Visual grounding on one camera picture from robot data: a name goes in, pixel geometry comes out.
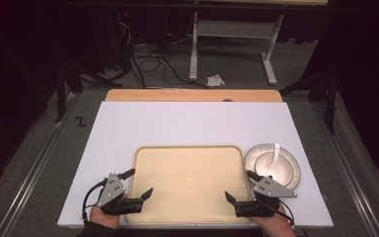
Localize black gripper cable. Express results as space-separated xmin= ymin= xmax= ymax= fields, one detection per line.
xmin=81 ymin=178 xmax=109 ymax=226
xmin=252 ymin=197 xmax=296 ymax=227

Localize person's right hand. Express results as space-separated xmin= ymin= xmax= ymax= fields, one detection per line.
xmin=247 ymin=202 xmax=298 ymax=237

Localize wooden table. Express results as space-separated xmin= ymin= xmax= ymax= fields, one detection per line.
xmin=105 ymin=88 xmax=284 ymax=104

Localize aluminium floor rail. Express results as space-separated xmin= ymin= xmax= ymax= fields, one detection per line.
xmin=0 ymin=93 xmax=81 ymax=237
xmin=310 ymin=101 xmax=379 ymax=237

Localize black metal stand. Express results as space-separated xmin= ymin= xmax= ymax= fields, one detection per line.
xmin=54 ymin=60 xmax=123 ymax=123
xmin=278 ymin=63 xmax=340 ymax=135

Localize white bowl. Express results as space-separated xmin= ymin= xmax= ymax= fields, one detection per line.
xmin=254 ymin=151 xmax=294 ymax=186

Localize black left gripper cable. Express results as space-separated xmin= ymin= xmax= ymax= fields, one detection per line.
xmin=81 ymin=178 xmax=109 ymax=226

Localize person's left hand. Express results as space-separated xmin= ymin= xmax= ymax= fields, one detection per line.
xmin=89 ymin=193 xmax=129 ymax=230

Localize beige plastic tray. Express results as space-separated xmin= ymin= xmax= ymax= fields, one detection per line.
xmin=124 ymin=144 xmax=253 ymax=226

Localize white ceramic spoon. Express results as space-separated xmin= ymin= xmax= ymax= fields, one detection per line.
xmin=265 ymin=141 xmax=281 ymax=180

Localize crumpled white paper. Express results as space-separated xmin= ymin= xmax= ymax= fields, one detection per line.
xmin=205 ymin=74 xmax=227 ymax=88

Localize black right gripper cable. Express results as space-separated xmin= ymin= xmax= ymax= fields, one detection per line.
xmin=252 ymin=197 xmax=296 ymax=227

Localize black floor cables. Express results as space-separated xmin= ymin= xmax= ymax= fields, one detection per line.
xmin=113 ymin=13 xmax=211 ymax=90

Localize white board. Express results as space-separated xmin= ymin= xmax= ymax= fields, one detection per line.
xmin=57 ymin=101 xmax=335 ymax=229

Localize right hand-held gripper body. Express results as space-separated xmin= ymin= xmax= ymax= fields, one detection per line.
xmin=235 ymin=176 xmax=298 ymax=218

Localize person's dark left sleeve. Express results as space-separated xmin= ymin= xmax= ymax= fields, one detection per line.
xmin=77 ymin=220 xmax=120 ymax=237

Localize white ribbed plate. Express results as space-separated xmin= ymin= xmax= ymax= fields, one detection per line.
xmin=243 ymin=143 xmax=302 ymax=192

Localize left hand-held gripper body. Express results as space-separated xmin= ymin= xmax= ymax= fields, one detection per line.
xmin=97 ymin=172 xmax=145 ymax=217

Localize white metal desk frame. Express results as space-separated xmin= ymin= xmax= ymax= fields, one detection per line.
xmin=189 ymin=0 xmax=330 ymax=86

